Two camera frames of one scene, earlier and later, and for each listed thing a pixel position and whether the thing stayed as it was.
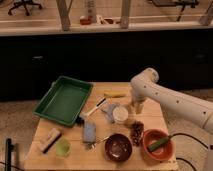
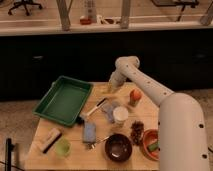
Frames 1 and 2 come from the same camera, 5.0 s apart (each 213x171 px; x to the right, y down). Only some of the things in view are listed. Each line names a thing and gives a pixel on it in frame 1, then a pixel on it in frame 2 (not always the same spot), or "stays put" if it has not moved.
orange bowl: (154, 136) stays put
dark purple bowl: (118, 147) stays put
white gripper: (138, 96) → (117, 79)
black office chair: (24, 3) stays put
